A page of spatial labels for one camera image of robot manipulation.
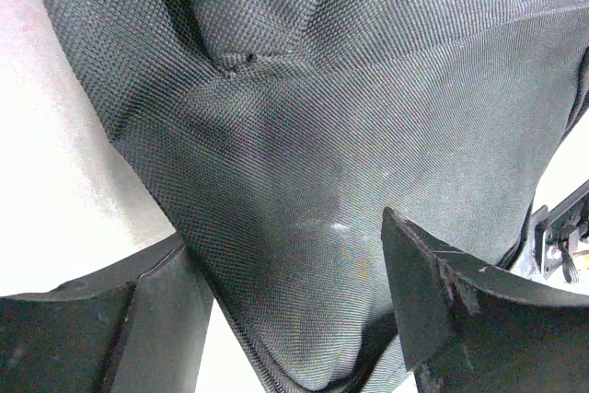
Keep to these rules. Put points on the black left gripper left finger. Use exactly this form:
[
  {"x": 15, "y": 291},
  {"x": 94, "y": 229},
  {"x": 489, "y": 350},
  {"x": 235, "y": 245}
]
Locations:
[{"x": 138, "y": 325}]

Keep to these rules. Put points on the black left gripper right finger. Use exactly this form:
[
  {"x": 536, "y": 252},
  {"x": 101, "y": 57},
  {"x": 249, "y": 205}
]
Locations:
[{"x": 468, "y": 326}]

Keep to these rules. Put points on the black student backpack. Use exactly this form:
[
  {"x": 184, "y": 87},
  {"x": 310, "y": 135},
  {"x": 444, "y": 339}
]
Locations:
[{"x": 274, "y": 133}]

